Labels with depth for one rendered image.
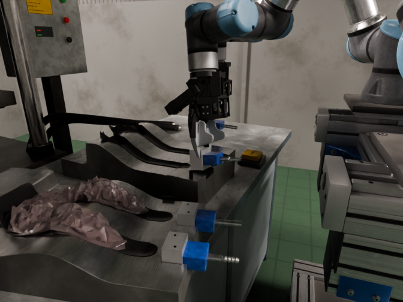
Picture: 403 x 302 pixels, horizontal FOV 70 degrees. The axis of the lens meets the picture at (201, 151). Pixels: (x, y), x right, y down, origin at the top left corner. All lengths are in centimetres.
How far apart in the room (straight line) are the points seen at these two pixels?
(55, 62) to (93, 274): 110
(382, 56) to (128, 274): 87
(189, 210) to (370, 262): 34
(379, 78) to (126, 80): 284
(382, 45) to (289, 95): 195
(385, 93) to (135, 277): 82
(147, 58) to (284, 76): 145
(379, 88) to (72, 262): 90
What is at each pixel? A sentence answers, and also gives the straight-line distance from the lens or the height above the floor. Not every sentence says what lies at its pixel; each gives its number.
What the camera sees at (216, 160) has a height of 93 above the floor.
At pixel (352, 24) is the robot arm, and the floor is 126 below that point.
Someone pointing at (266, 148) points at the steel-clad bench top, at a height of 80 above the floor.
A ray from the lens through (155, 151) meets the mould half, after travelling 91.
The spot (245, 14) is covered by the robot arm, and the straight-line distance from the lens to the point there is 64.
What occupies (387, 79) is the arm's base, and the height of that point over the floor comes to 111.
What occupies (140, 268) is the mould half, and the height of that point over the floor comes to 85.
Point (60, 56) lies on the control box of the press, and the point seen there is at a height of 115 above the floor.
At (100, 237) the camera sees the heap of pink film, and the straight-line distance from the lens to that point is 56.
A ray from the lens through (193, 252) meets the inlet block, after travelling 52.
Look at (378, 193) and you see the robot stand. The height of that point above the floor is 98.
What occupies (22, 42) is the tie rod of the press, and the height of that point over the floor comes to 121.
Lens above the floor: 121
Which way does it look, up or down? 21 degrees down
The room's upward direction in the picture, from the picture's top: straight up
